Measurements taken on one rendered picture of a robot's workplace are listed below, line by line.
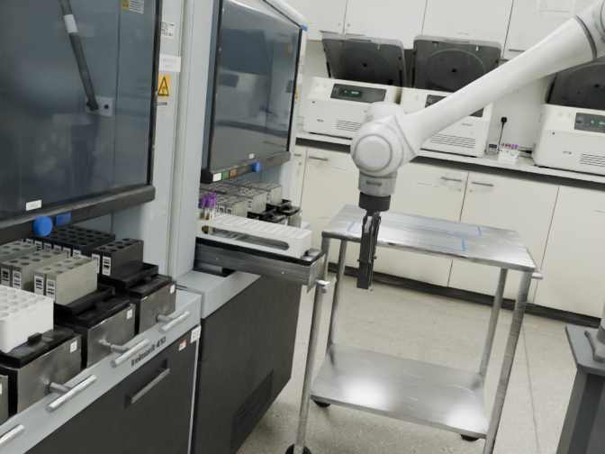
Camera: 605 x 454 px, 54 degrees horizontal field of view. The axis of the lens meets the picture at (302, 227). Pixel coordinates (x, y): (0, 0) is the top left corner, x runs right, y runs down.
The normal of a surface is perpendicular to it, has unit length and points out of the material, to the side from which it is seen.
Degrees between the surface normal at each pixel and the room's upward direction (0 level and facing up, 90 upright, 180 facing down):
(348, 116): 90
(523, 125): 90
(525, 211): 90
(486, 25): 90
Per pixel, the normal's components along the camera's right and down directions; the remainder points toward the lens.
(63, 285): 0.95, 0.18
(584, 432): -0.88, 0.01
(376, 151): -0.33, 0.29
